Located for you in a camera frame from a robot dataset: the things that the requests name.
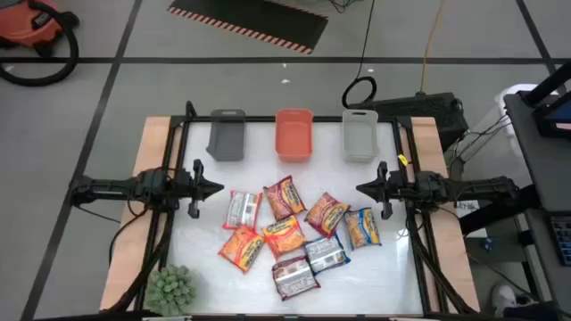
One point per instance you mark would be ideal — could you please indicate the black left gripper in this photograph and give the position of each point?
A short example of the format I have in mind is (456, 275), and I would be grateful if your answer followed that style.
(183, 189)

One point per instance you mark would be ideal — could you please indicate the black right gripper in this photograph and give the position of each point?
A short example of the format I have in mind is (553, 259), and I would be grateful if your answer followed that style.
(401, 189)

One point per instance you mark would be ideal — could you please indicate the blue ramen noodle pack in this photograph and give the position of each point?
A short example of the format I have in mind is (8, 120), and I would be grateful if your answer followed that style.
(326, 254)
(363, 228)

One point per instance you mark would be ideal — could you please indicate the orange ramen noodle pack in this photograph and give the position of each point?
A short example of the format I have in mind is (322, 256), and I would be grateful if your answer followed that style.
(285, 236)
(243, 209)
(242, 249)

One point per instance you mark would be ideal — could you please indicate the maroon ramen noodle pack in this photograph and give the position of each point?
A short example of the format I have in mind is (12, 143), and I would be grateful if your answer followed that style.
(284, 197)
(294, 277)
(327, 214)

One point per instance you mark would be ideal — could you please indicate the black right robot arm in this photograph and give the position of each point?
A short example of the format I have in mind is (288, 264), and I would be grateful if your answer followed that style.
(468, 187)

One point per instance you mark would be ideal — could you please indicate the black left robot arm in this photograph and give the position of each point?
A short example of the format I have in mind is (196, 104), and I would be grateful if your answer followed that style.
(111, 187)

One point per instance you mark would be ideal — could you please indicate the light grey plastic bin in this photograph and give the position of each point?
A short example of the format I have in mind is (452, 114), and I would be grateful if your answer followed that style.
(359, 138)

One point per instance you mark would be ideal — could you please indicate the dark grey plastic bin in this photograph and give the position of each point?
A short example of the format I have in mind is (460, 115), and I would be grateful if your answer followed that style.
(225, 138)

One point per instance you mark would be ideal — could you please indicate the black computer case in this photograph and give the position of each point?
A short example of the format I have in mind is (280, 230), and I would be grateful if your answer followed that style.
(415, 111)

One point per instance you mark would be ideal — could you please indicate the white paper sheet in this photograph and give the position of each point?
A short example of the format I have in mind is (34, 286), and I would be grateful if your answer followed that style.
(466, 208)

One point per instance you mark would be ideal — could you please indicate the orange plastic bin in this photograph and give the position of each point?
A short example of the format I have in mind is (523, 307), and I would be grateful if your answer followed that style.
(293, 138)

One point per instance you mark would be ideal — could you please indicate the green artificial plant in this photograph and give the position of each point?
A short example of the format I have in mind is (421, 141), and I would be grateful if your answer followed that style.
(170, 290)

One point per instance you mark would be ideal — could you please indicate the small blue object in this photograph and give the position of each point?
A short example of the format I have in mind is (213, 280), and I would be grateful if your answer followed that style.
(488, 244)

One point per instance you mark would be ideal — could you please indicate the black cart beam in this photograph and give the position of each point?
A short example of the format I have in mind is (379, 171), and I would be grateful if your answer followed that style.
(499, 214)

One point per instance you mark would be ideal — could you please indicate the white waste bin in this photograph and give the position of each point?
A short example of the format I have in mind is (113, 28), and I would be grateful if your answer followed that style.
(500, 104)

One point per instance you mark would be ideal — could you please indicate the person's white shoe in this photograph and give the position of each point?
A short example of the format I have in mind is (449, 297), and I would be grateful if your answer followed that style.
(504, 298)

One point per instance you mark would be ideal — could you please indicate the grey equipment cart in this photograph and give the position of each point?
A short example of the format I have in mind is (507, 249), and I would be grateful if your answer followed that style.
(544, 169)

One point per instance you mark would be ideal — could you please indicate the black hazard-striped floor mat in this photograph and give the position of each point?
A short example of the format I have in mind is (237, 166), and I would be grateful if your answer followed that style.
(250, 22)

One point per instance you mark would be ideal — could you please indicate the red vacuum cleaner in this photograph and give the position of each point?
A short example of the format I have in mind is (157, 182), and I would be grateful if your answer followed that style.
(72, 49)

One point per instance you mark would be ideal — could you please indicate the black keyboard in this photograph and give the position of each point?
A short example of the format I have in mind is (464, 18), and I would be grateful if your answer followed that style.
(563, 241)

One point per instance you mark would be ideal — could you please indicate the black screen device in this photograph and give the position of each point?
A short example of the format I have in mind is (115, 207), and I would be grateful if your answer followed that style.
(557, 118)

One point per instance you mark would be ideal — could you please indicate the orange shop vacuum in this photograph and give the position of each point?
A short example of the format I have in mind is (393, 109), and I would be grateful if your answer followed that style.
(27, 24)

